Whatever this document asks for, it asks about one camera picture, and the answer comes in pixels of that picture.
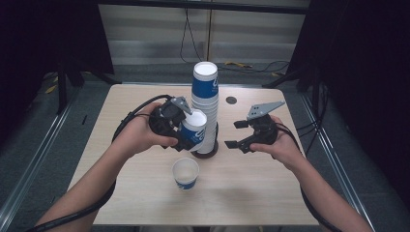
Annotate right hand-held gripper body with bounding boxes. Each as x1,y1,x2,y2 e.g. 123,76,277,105
246,100,286,146

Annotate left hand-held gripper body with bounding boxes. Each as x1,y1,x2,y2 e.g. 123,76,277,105
148,96,194,139

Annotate blue white paper cup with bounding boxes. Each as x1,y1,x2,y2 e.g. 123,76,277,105
178,108,208,153
171,157,200,191

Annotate black round cup holder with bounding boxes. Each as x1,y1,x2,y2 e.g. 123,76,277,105
190,121,220,160

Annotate stack of paper cups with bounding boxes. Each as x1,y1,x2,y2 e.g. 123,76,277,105
190,61,220,155

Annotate person's right hand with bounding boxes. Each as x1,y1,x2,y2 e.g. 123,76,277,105
249,115,308,170

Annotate person's left hand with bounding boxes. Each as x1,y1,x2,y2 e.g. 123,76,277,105
110,101,179,160

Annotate black metal stand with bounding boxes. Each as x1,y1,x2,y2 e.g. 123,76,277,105
261,68,323,95
55,59,123,116

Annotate black curtain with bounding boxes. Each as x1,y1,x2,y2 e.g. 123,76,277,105
288,0,410,207
0,0,114,149

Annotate left hand-held gripper cable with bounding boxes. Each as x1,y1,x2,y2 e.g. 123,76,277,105
23,94,175,232

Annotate black cable bundle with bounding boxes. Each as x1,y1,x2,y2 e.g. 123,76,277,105
295,81,332,157

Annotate black hanging wall cable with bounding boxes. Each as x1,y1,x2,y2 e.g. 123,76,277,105
179,7,201,65

